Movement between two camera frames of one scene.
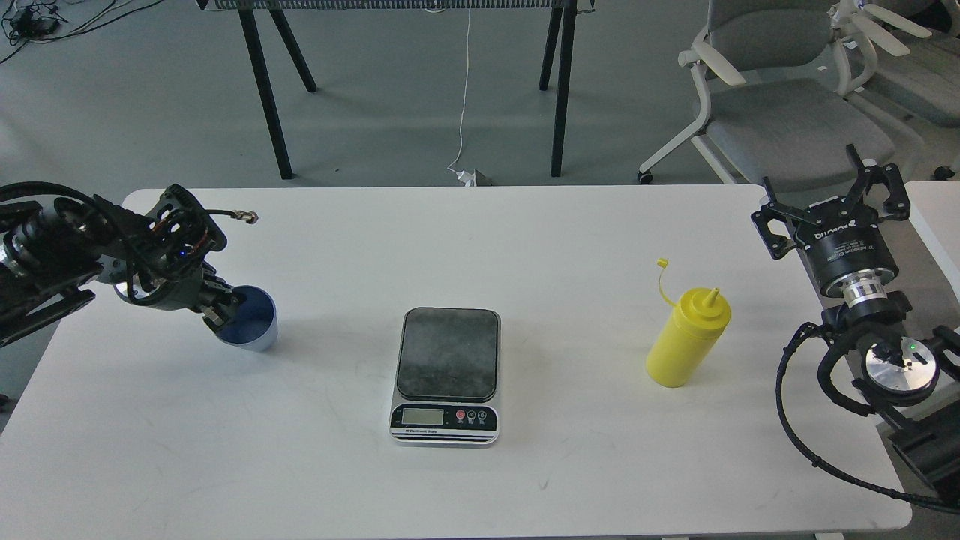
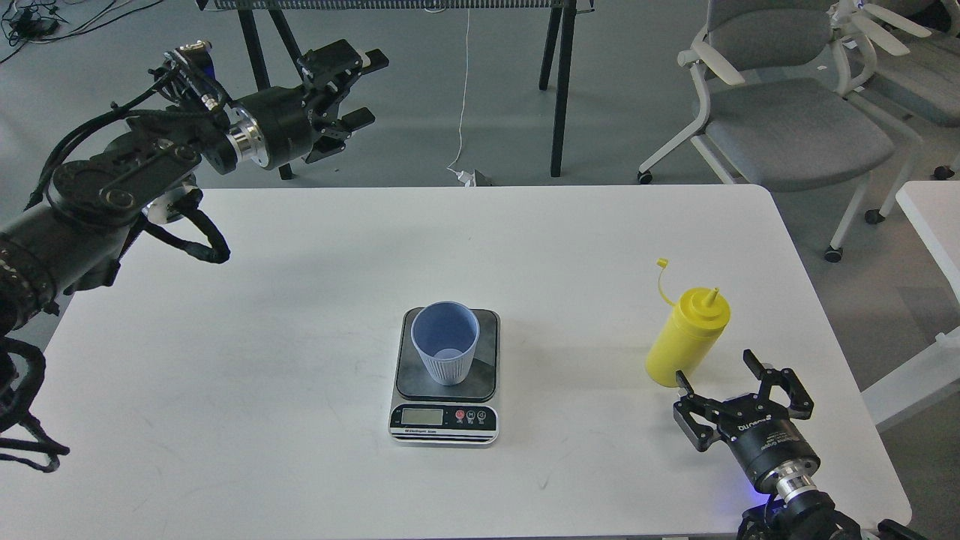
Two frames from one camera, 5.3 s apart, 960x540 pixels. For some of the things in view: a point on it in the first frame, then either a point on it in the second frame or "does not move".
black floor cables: [31, 21] does not move
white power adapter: [466, 178] does not move
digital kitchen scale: [447, 379] does not move
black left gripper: [166, 268] → [276, 127]
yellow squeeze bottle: [689, 336] does not move
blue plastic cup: [254, 326] → [445, 334]
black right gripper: [844, 240] → [768, 444]
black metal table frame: [560, 28] does not move
